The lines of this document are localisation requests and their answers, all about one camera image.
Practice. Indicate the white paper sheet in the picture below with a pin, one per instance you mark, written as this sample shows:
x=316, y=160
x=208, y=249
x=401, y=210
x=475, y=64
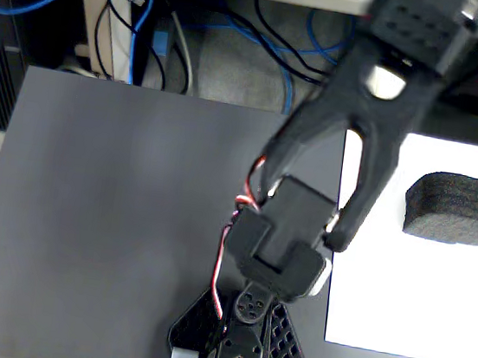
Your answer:
x=408, y=296

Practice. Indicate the beige desk leg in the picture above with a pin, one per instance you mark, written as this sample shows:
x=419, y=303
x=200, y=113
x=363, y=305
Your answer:
x=118, y=42

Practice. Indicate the small blue connector box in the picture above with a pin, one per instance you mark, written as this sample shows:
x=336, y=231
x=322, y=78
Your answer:
x=160, y=43

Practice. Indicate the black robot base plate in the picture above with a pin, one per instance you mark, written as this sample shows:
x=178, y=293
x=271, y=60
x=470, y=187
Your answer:
x=243, y=354

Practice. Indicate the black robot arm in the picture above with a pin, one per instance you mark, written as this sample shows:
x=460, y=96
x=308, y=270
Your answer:
x=352, y=105

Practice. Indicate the dark grey work board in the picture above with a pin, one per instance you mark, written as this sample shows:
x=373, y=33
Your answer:
x=81, y=255

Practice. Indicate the black foam cube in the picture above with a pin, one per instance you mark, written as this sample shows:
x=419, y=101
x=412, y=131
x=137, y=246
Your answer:
x=449, y=209

